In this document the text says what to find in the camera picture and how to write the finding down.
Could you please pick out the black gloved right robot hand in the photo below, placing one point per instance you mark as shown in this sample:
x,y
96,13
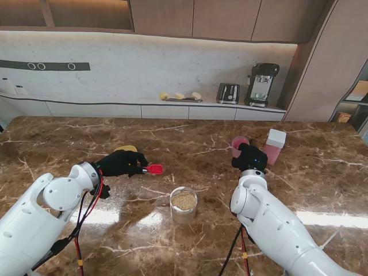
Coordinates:
x,y
253,159

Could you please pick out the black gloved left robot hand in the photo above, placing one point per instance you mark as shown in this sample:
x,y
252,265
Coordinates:
x,y
120,164

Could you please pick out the pink measuring cup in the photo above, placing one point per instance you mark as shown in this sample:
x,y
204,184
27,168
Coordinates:
x,y
236,146

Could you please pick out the red plastic spoon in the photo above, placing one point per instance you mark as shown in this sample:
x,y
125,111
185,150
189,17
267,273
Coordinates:
x,y
155,169

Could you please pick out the clear grain jar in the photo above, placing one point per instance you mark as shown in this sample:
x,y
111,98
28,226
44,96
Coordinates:
x,y
184,204

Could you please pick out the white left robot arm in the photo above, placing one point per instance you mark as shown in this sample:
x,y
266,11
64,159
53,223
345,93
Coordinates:
x,y
34,218

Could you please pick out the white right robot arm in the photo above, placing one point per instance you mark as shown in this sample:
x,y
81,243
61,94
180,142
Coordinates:
x,y
276,227

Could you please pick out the pink container with white lid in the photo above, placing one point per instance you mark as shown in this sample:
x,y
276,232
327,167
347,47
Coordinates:
x,y
274,146

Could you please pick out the yellow plastic bowl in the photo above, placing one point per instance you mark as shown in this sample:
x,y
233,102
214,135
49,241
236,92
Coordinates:
x,y
125,148

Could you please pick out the white counter with drawers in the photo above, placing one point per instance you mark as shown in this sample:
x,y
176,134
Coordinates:
x,y
164,111

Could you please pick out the black and silver toaster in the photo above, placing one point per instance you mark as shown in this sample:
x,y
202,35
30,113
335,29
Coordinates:
x,y
228,93

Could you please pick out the black espresso machine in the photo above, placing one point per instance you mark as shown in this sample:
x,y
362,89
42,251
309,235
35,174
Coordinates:
x,y
261,83

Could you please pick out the yellow lemon piece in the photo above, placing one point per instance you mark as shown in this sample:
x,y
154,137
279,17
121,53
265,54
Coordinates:
x,y
196,95
163,96
180,96

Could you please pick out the dark cutting board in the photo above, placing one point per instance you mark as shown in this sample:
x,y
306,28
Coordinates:
x,y
178,100

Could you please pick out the small wooden box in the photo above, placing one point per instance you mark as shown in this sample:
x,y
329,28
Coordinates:
x,y
343,117

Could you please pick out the tall brown cabinet panel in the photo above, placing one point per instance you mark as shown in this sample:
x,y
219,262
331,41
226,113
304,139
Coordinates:
x,y
316,72

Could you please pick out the dark open shelf unit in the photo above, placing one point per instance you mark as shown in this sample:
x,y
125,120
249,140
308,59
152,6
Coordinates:
x,y
360,112

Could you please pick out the tan book on shelf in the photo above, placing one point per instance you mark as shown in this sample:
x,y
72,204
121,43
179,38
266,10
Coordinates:
x,y
360,90

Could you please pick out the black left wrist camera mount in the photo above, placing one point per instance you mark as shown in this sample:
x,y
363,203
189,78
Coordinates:
x,y
105,191

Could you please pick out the black wall power strip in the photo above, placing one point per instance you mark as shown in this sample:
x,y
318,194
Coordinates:
x,y
57,66

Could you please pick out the white wall device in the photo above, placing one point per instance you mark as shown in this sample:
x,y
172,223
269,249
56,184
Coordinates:
x,y
20,90
4,84

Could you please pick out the brown wall cabinets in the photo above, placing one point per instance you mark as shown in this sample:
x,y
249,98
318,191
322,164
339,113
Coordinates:
x,y
218,20

